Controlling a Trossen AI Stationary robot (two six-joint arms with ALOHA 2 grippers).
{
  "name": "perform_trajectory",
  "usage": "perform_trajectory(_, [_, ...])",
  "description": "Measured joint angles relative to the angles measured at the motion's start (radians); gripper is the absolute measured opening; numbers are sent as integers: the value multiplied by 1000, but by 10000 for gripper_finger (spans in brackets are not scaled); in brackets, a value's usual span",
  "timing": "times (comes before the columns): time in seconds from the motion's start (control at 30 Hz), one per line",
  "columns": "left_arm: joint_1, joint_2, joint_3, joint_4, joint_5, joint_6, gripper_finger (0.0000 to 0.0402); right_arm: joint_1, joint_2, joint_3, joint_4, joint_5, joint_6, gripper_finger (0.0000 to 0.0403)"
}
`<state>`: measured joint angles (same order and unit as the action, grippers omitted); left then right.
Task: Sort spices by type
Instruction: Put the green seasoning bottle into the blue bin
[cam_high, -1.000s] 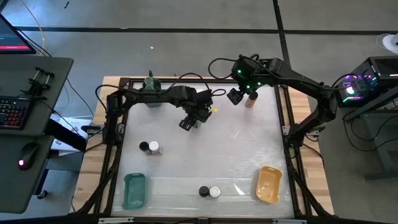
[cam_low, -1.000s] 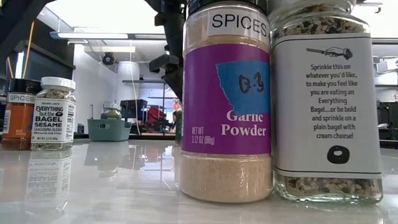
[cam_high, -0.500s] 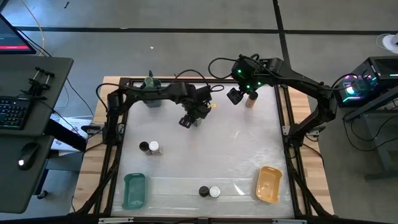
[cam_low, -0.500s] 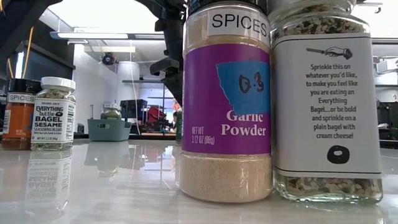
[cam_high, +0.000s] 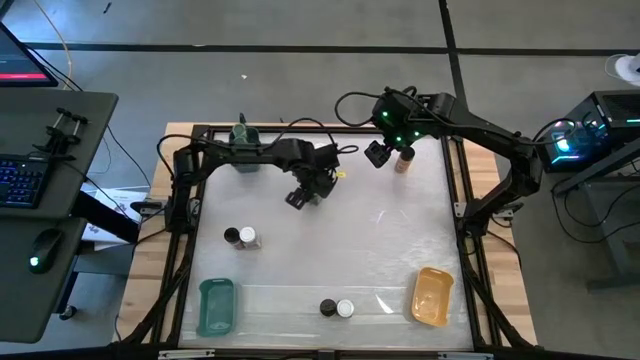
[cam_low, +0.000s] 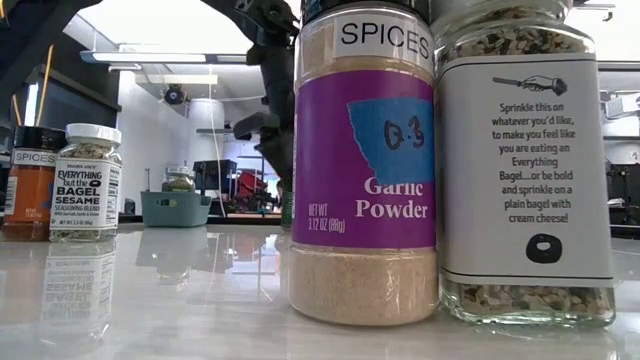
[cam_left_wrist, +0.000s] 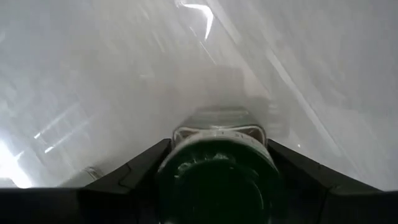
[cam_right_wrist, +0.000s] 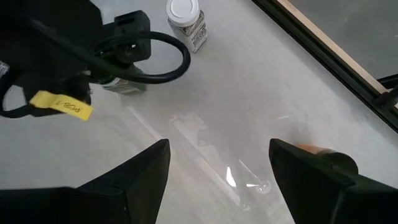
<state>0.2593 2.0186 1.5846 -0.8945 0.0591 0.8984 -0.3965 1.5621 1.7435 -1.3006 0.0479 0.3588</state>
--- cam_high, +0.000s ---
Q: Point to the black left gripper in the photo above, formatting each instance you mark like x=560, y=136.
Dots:
x=322, y=180

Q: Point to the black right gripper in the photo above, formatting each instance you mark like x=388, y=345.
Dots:
x=407, y=141

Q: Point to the orange black-lid jar labelled five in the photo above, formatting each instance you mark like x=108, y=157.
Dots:
x=231, y=234

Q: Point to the purple-label garlic powder jar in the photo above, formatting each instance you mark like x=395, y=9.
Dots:
x=327, y=307

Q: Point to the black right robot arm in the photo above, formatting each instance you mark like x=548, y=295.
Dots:
x=480, y=127

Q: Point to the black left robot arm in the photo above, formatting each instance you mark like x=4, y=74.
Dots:
x=240, y=152

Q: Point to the orange black-lid spice jar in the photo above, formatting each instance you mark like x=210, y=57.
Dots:
x=407, y=152

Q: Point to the blue-grey plastic bin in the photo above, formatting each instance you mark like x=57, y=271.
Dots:
x=245, y=167

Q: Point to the teal plastic bin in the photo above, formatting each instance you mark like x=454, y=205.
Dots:
x=216, y=310

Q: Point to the yellow plastic bin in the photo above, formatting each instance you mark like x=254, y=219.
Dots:
x=430, y=300

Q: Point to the white paper booklet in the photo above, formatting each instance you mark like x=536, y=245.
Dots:
x=122, y=197

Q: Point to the black desk support bar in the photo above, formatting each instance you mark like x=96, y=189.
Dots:
x=107, y=217

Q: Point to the dark grey side desk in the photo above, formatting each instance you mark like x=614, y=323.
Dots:
x=75, y=130

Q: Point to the black RGB computer tower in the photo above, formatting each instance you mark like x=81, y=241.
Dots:
x=615, y=110

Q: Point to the black clamp stand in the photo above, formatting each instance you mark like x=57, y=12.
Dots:
x=60, y=137

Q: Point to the black desk caster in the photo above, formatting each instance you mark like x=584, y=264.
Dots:
x=68, y=313

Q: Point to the black computer mouse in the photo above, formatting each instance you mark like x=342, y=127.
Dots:
x=45, y=250

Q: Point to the white round object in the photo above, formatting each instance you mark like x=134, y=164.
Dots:
x=627, y=67

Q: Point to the black backlit keyboard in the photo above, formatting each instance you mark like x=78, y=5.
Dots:
x=20, y=180

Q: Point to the computer monitor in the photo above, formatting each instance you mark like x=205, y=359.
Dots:
x=20, y=60

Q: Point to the black aluminium table frame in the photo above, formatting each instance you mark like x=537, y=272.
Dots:
x=435, y=131

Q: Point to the black frame clamp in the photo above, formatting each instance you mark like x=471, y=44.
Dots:
x=242, y=119

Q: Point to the silver metal bracket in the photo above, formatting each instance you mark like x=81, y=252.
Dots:
x=185, y=353
x=465, y=356

